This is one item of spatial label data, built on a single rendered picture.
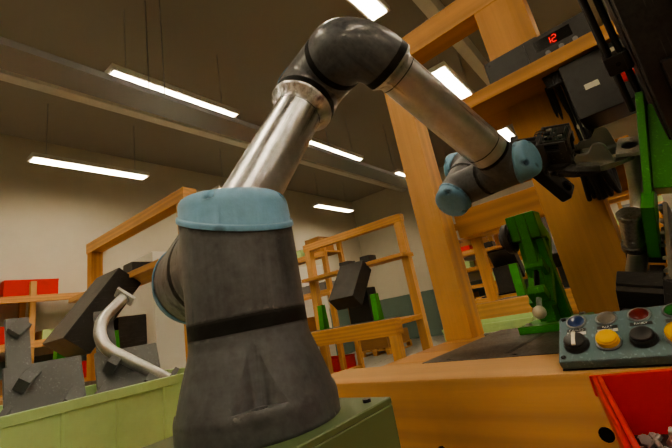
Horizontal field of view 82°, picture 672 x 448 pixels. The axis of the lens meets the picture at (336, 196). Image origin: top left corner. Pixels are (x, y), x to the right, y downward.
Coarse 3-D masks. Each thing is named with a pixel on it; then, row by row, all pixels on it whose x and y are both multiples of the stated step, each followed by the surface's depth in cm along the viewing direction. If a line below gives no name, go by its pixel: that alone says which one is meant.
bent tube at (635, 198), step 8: (624, 144) 74; (632, 144) 73; (616, 152) 72; (624, 152) 71; (632, 152) 70; (632, 160) 72; (632, 168) 73; (640, 168) 73; (632, 176) 74; (640, 176) 74; (632, 184) 75; (640, 184) 74; (632, 192) 76; (640, 192) 75; (632, 200) 76; (640, 200) 75; (632, 256) 68; (640, 256) 67; (632, 264) 66; (640, 264) 66
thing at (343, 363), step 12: (312, 240) 624; (300, 252) 629; (324, 252) 597; (336, 252) 628; (300, 264) 683; (324, 264) 593; (324, 288) 593; (336, 312) 574; (312, 324) 621; (336, 324) 566; (360, 348) 590; (336, 360) 562; (348, 360) 578; (360, 360) 583
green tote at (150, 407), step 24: (144, 384) 77; (168, 384) 80; (0, 408) 91; (48, 408) 66; (72, 408) 68; (96, 408) 71; (120, 408) 74; (144, 408) 76; (168, 408) 79; (0, 432) 62; (24, 432) 64; (48, 432) 66; (72, 432) 68; (96, 432) 70; (120, 432) 72; (144, 432) 75; (168, 432) 78
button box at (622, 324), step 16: (560, 320) 54; (592, 320) 51; (624, 320) 48; (640, 320) 46; (656, 320) 46; (560, 336) 51; (592, 336) 48; (624, 336) 46; (656, 336) 44; (560, 352) 49; (576, 352) 48; (592, 352) 47; (608, 352) 45; (624, 352) 44; (640, 352) 43; (656, 352) 42; (576, 368) 47; (592, 368) 46; (608, 368) 45
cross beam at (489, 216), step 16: (624, 176) 102; (528, 192) 117; (624, 192) 103; (480, 208) 127; (496, 208) 123; (512, 208) 120; (528, 208) 117; (464, 224) 130; (480, 224) 126; (496, 224) 123
